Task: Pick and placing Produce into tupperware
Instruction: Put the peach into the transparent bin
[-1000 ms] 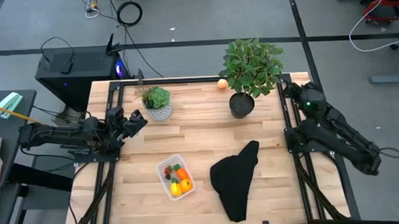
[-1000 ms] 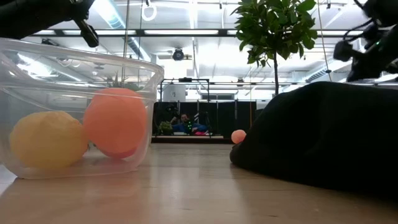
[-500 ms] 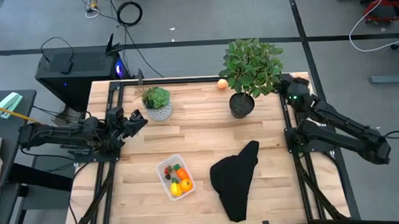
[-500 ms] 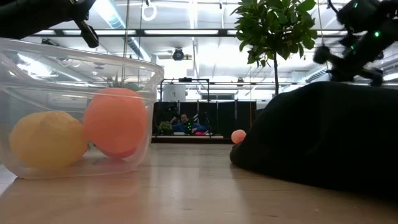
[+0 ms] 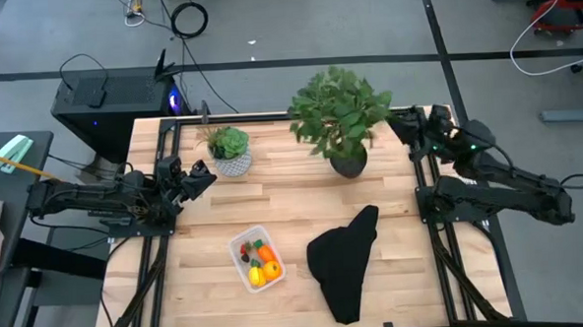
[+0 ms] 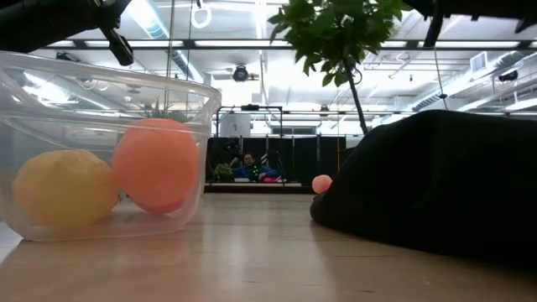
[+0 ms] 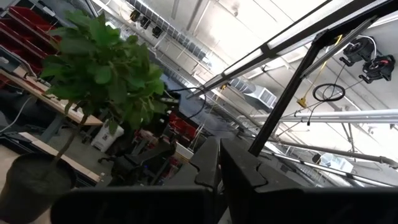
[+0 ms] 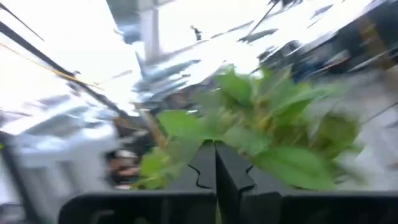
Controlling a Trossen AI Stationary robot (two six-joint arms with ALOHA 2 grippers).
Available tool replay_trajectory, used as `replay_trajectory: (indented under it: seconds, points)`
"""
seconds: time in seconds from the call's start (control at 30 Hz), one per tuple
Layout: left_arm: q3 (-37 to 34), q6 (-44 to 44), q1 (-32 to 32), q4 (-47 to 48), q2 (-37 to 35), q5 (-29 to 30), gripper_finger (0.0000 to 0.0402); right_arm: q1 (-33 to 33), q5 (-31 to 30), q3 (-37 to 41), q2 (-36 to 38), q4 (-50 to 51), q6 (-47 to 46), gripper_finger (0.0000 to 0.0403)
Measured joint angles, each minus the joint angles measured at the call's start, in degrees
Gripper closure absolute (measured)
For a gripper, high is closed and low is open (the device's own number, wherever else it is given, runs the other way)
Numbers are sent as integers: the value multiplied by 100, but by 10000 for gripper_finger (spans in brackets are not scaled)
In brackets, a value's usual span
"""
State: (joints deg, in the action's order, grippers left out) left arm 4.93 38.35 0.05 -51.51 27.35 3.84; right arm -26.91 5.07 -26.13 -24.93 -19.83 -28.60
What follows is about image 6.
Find tall leafy potted plant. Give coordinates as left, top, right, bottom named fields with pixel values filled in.
left=267, top=0, right=414, bottom=136

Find red toy fruit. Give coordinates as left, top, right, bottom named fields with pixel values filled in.
left=133, top=200, right=186, bottom=216

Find succulent in white patterned pot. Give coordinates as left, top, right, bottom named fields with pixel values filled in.
left=142, top=98, right=192, bottom=125

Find white ceiling vent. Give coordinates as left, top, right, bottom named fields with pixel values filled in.
left=469, top=50, right=490, bottom=75

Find black cloth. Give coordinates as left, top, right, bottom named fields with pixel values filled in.
left=309, top=108, right=537, bottom=269

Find clear plastic tupperware container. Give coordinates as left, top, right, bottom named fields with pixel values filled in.
left=0, top=49, right=222, bottom=243

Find black partition panels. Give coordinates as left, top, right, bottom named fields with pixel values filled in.
left=205, top=134, right=356, bottom=185

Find black metal background rack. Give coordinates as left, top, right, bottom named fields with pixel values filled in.
left=215, top=103, right=284, bottom=185

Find pink toy peach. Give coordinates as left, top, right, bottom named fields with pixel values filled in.
left=311, top=174, right=334, bottom=195

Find person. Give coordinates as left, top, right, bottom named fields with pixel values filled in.
left=229, top=152, right=282, bottom=184

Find yellow toy bell pepper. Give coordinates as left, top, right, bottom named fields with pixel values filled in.
left=12, top=148, right=122, bottom=231

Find thin hanging ceiling cable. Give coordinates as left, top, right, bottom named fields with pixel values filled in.
left=431, top=44, right=448, bottom=111

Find orange toy fruit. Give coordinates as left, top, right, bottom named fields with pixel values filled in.
left=112, top=117, right=201, bottom=211

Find small green background plant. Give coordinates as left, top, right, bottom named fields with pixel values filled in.
left=213, top=163, right=234, bottom=184

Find white background cabinet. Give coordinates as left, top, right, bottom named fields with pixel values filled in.
left=218, top=112, right=252, bottom=138

